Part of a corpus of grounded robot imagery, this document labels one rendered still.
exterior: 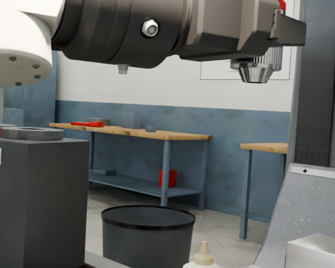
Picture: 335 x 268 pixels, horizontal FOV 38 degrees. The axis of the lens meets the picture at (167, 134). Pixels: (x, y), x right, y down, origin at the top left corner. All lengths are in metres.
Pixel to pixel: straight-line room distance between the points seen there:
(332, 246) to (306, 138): 0.44
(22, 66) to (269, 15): 0.19
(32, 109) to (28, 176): 7.07
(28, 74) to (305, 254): 0.25
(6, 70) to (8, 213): 0.37
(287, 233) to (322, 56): 0.29
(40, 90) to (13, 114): 0.54
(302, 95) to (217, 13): 0.48
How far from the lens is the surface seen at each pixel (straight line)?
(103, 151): 7.15
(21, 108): 7.70
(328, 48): 0.84
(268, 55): 0.44
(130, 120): 6.25
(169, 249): 2.33
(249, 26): 0.39
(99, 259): 0.79
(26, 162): 0.64
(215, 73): 5.80
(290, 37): 0.45
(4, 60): 0.32
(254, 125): 5.44
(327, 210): 0.80
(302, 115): 0.85
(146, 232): 2.28
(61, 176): 0.69
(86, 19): 0.34
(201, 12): 0.38
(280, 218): 0.83
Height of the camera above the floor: 1.17
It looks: 3 degrees down
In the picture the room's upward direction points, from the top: 3 degrees clockwise
